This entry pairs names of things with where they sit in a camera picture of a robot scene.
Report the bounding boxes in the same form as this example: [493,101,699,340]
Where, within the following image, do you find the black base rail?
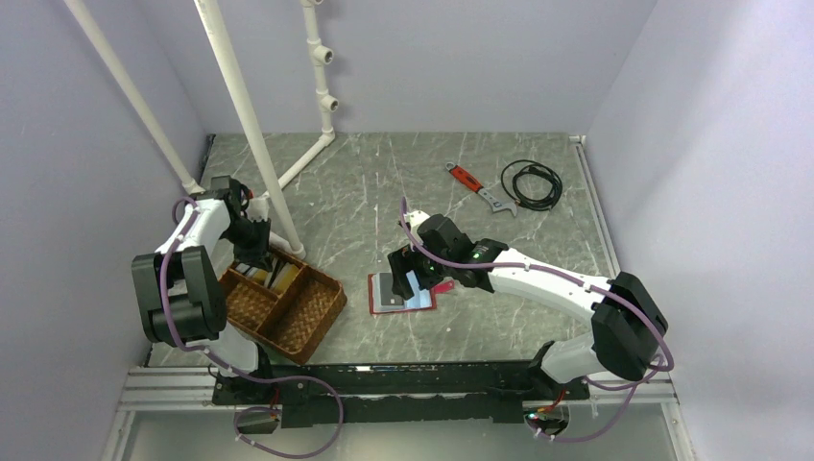
[212,360,589,428]

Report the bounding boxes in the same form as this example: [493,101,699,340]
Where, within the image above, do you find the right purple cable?
[397,195,676,445]

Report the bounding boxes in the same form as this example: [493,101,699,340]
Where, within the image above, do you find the white pvc pipe frame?
[64,1,339,257]

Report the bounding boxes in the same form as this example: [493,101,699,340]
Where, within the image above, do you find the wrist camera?
[403,210,430,233]
[246,192,270,222]

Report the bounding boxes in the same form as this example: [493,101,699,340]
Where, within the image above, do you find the purple cable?
[158,197,345,461]
[397,195,676,445]

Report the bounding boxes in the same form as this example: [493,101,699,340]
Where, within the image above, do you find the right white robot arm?
[388,210,673,399]

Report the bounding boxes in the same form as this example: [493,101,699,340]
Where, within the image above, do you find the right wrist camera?
[403,210,430,233]

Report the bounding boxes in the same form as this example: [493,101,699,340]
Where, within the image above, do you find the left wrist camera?
[246,192,270,222]

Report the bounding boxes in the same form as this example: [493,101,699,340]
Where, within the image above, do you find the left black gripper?
[222,217,273,273]

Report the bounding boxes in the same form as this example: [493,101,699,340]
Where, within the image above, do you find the aluminium frame rail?
[101,365,698,461]

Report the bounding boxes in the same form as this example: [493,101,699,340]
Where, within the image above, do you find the coiled black cable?
[500,159,564,212]

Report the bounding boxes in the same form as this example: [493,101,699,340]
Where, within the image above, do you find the white cards in basket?
[234,255,299,294]

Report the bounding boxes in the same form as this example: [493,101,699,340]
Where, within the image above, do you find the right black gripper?
[389,239,454,300]

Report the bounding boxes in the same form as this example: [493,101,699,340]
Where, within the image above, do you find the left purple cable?
[158,197,345,461]

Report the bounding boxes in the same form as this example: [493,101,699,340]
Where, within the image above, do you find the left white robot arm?
[132,176,276,403]

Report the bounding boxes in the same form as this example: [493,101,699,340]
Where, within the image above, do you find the woven wicker basket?
[220,250,347,365]

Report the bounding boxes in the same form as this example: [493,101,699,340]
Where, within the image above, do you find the red handled adjustable wrench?
[445,162,517,217]

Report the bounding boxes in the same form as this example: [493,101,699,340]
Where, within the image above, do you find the dark credit card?
[374,273,404,312]

